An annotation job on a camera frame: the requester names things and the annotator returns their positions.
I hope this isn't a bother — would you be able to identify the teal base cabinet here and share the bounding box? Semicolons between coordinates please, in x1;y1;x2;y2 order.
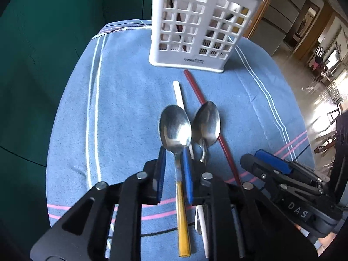
0;0;154;223

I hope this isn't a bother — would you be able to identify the person's right hand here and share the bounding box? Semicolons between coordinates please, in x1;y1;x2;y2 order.
295;223;338;255

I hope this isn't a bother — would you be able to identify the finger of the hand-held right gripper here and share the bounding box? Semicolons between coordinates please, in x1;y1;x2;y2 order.
254;149;327;186
240;153;330;205

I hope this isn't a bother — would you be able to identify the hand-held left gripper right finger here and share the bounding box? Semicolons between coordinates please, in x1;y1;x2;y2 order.
182;148;319;261

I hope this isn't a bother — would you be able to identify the reddish brown chopstick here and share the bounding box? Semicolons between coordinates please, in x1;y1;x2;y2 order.
184;70;242;187

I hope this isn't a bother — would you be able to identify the steel spoon yellow handle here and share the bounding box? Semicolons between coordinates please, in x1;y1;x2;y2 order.
158;105;192;258

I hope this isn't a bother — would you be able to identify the grey refrigerator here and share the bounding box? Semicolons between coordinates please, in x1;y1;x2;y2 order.
259;0;301;57

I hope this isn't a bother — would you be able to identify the white slotted utensil holder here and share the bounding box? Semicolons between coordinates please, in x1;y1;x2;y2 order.
149;0;265;73

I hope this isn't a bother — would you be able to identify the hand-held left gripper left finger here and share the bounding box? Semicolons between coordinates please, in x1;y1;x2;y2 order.
30;146;167;261

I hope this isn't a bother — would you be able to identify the white chopstick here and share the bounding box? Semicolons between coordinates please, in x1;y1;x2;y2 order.
173;81;195;160

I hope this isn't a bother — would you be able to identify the steel spoon white handle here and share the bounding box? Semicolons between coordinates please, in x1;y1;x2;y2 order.
192;101;221;258

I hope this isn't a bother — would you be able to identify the wooden chair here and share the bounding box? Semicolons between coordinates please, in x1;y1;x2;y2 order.
313;109;340;156

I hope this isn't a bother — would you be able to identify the blue striped cloth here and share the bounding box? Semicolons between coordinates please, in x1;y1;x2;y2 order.
46;19;316;261

